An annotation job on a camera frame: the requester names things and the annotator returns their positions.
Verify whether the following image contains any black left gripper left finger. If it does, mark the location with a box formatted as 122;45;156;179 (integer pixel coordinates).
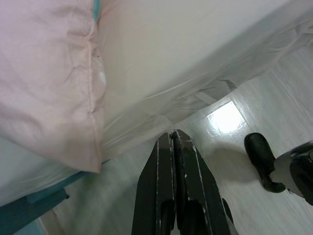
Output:
132;132;176;235

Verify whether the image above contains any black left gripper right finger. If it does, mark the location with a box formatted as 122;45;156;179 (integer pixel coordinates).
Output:
172;129;233;235

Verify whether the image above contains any pink pillow with orange spots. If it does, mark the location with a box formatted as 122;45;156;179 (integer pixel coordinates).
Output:
0;0;108;174

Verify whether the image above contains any beige mattress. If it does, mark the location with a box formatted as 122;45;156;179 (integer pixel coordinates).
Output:
0;0;313;204

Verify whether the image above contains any teal bed frame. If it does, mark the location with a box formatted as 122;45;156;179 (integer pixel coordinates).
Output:
0;168;85;233

